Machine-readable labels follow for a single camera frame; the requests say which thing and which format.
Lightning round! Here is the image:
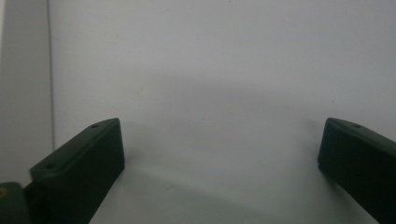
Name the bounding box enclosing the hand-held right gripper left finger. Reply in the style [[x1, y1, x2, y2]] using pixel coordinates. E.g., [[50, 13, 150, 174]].
[[23, 117, 126, 224]]

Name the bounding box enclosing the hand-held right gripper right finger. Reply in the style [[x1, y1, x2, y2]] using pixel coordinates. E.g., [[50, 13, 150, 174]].
[[317, 117, 396, 224]]

